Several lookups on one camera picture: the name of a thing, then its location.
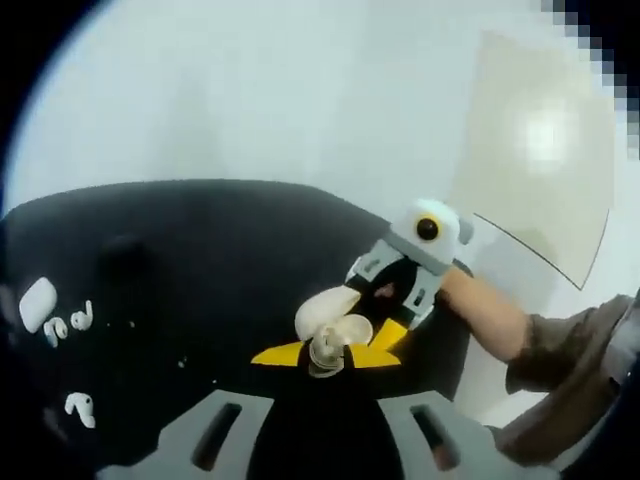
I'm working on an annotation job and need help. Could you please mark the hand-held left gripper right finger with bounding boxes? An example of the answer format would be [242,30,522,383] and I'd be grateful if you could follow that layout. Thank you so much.
[324,344,559,480]

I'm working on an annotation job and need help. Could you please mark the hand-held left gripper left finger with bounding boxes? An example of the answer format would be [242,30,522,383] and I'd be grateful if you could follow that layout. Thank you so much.
[94,341,329,480]

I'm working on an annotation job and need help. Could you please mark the cream clamshell charging case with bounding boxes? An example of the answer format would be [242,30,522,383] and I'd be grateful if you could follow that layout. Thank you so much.
[294,287,374,349]

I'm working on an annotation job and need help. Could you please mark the white stem earphone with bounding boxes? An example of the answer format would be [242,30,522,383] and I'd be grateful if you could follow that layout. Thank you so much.
[69,299,95,331]
[43,319,69,347]

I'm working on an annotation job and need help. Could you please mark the white charging case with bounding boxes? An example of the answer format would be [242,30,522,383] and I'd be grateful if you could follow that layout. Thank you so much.
[18,277,58,334]

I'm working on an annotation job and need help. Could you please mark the black table mat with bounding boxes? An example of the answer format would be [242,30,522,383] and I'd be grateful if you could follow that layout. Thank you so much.
[0,178,474,480]

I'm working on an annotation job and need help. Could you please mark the beige wall panel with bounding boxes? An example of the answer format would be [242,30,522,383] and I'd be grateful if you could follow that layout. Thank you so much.
[452,29,616,291]

